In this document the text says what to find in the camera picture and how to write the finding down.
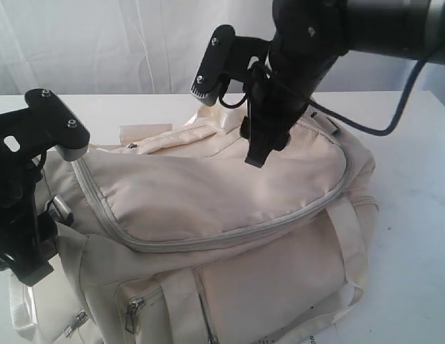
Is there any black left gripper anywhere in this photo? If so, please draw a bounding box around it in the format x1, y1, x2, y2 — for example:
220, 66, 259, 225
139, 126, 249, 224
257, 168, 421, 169
0, 109, 57, 287

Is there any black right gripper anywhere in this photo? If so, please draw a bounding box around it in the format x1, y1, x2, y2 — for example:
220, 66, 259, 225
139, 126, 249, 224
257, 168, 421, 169
241, 56, 337, 168

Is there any cream fabric duffel bag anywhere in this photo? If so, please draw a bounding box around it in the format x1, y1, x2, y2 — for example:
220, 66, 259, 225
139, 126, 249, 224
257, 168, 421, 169
9, 106, 378, 343

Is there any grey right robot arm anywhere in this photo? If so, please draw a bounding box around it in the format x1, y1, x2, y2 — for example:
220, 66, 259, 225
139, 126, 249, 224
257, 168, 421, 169
241, 1, 445, 168

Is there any white printed paper tag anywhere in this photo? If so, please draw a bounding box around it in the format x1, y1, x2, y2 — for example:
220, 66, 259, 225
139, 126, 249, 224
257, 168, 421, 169
250, 322, 320, 344

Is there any white backdrop curtain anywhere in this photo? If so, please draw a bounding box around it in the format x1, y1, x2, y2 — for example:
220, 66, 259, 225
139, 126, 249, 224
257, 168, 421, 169
0, 0, 445, 97

